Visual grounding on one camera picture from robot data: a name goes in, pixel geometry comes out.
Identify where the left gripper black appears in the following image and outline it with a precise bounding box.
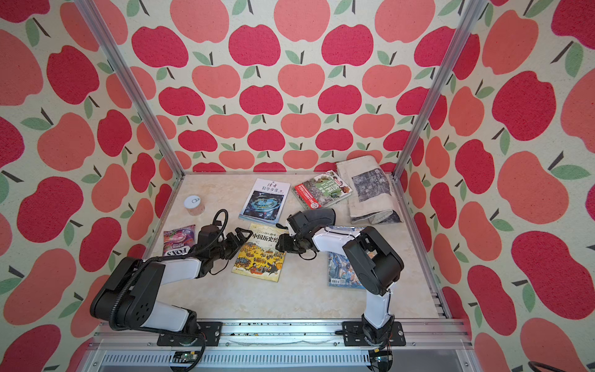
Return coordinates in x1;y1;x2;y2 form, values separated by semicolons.
211;228;254;261

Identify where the yellow picture book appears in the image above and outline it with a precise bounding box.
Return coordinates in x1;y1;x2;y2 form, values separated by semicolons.
232;223;285;282

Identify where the blue sunflower magazine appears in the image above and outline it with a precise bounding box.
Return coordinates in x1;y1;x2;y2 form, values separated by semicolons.
328;252;364;289

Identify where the grey microfibre cloth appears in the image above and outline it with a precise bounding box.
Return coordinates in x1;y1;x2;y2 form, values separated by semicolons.
288;209;336;237

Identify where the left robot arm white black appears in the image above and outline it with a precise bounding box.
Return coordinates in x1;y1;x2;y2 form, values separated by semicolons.
90;223;253;338

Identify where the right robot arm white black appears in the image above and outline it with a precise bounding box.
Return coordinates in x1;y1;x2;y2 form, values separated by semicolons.
276;226;404;347

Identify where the blue science book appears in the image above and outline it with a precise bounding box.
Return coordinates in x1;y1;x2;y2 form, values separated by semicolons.
239;178;291;226

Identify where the red green book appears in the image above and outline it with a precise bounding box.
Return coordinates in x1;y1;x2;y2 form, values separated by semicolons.
291;170;353;210

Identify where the white round tape roll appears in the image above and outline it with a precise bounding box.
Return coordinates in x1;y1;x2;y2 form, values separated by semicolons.
184;195;205;216

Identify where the purple candy bag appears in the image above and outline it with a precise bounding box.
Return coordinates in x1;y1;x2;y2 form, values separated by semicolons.
163;225;195;257

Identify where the folded newspaper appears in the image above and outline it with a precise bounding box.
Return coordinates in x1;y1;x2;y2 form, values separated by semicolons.
337;155;401;225

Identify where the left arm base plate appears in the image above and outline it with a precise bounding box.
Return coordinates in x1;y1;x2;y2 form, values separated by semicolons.
156;320;223;347

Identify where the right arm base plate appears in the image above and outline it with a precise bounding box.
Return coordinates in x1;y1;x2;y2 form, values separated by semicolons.
336;321;407;348

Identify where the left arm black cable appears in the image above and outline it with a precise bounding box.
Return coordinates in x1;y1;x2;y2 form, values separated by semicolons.
108;208;231;326

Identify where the aluminium front rail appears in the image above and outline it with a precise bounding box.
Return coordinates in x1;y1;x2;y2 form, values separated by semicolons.
75;319;481;371

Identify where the left aluminium frame post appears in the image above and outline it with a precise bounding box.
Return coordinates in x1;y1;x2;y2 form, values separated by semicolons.
74;0;185;180

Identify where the aluminium frame post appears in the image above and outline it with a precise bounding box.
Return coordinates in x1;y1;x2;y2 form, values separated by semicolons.
392;0;488;181
74;0;185;180

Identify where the right aluminium frame post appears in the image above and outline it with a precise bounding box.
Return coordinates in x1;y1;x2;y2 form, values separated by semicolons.
392;0;488;181

